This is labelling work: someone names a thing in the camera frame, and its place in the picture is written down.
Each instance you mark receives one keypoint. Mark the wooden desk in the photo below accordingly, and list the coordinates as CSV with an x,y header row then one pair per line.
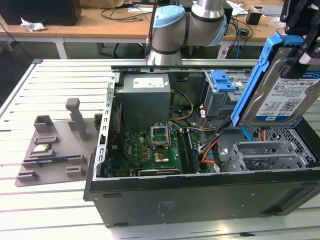
x,y
82,27

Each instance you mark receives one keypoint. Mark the black speaker box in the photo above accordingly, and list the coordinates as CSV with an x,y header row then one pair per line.
x,y
230,20

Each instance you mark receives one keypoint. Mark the grey power supply unit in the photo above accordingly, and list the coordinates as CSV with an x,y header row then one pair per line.
x,y
142,105

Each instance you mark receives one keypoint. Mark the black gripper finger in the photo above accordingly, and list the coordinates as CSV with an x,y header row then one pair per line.
x,y
308,48
287,17

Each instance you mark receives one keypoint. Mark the black PC case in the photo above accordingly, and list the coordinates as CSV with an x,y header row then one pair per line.
x,y
200,200

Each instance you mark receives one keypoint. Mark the installed RAM stick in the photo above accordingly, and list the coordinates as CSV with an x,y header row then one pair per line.
x,y
194,152

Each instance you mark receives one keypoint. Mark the hard disk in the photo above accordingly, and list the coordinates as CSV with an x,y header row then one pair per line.
x,y
275,100

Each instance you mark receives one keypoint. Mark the grey flat tray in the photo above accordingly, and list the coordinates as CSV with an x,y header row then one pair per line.
x,y
272,10

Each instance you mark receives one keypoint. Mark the clear plastic bag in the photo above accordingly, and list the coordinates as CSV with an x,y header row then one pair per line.
x,y
277,23

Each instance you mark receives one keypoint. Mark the green motherboard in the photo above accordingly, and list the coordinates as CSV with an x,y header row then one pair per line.
x,y
135,150

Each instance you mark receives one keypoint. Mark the black computer tower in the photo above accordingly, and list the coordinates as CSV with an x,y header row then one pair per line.
x,y
37,12

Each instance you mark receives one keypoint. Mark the black RAM slot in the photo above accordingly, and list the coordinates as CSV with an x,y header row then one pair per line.
x,y
183,150

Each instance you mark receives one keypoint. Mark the blue plastic drive carrier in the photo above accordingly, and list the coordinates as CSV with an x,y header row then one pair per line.
x,y
222,85

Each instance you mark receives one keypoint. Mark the grey parts rack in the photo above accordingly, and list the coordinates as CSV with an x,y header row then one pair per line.
x,y
60,150

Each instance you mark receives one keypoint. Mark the crumpled white paper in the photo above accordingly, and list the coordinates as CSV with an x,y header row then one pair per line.
x,y
32,25

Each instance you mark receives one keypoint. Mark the silver drive cage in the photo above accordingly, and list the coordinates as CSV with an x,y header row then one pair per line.
x,y
217,105

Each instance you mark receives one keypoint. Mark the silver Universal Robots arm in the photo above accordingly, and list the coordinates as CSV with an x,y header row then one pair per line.
x,y
180,27

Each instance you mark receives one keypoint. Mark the black graphics card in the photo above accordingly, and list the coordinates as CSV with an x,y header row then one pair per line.
x,y
160,172

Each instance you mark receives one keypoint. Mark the silver CPU chip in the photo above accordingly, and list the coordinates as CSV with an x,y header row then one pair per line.
x,y
40,148

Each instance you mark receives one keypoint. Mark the CPU socket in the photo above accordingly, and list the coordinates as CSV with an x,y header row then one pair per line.
x,y
162,156

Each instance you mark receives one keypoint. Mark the silver disk bay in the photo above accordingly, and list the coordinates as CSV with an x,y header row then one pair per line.
x,y
262,150

